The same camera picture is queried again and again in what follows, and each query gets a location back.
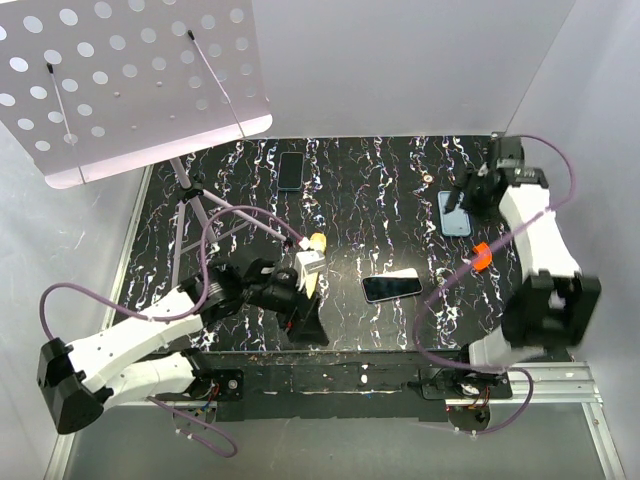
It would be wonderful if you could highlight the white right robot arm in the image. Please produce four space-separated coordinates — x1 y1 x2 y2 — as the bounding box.
438 132 602 398

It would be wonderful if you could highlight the white music stand tripod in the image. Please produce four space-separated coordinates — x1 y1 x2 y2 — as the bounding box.
169 157 294 288

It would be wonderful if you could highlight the orange plastic clip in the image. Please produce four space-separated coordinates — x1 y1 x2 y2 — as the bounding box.
472 242 493 272

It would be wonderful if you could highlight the light blue phone case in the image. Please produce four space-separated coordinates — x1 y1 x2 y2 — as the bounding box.
437 191 472 237

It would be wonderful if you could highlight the spare phone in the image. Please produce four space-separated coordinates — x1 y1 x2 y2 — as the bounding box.
277 152 304 192

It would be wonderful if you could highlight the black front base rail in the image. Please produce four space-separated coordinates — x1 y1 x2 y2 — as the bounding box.
149 349 516 424

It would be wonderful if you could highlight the black smartphone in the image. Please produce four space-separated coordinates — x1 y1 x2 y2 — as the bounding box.
361 268 423 303

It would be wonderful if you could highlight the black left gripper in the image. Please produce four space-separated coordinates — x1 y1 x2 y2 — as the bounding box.
242 266 330 343

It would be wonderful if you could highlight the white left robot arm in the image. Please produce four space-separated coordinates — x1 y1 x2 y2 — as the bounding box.
37 250 328 435

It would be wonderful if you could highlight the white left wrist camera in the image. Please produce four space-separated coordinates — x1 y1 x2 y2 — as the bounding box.
294 237 314 296

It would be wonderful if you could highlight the aluminium frame rail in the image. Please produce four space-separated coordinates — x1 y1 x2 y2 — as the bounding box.
442 362 627 479

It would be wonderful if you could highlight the white perforated music stand desk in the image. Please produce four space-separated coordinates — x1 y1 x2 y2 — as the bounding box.
1 1 273 189

